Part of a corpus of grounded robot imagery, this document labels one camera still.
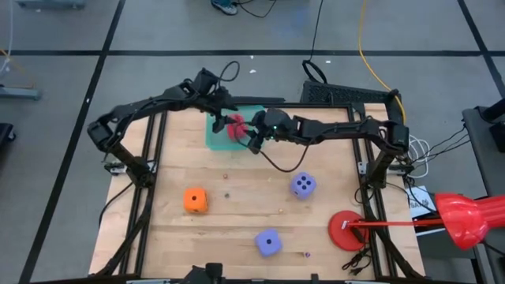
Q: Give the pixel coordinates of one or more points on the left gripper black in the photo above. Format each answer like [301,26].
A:
[223,102]

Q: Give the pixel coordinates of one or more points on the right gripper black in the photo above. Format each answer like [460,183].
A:
[278,126]

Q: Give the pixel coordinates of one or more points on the red foam die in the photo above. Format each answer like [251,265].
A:
[238,128]

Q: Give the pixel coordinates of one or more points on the purple foam die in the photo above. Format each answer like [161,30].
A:
[268,242]
[303,185]

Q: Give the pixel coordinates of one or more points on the orange foam die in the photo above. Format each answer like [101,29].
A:
[195,200]

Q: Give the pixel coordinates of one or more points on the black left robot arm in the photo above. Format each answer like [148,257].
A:
[138,106]

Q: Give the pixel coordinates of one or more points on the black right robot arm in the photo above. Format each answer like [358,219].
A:
[335,128]

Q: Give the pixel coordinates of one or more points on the teal translucent plastic bin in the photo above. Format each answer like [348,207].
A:
[221,144]

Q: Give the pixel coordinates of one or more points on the black bar stand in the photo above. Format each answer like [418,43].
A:
[260,100]

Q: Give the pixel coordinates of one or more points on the person's shoe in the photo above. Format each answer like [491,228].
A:
[225,6]

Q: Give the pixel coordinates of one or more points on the black plastic object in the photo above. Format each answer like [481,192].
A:
[207,273]

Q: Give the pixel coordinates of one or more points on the white paper label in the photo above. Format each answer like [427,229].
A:
[422,201]

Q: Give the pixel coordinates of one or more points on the grey metal base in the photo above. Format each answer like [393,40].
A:
[17,93]

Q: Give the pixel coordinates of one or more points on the black caster foot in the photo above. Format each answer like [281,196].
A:
[6,134]

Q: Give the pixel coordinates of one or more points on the black desk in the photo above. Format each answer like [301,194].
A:
[477,150]

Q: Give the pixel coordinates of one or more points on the red desk lamp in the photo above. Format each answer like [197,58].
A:
[465,221]

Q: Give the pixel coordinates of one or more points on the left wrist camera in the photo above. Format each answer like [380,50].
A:
[205,81]

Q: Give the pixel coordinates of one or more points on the black aluminium table frame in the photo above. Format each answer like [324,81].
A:
[323,105]

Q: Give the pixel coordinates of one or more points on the black frame clip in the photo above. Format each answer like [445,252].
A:
[314,278]

